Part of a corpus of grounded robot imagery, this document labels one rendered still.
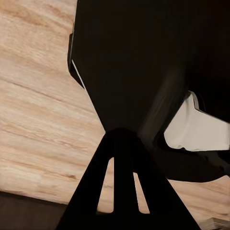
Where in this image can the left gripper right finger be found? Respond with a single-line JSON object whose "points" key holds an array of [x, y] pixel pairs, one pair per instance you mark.
{"points": [[167, 211]]}

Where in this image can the cabinet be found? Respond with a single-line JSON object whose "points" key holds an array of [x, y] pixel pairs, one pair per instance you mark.
{"points": [[19, 212]]}

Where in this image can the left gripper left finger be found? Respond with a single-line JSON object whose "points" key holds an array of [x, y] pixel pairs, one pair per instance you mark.
{"points": [[80, 213]]}

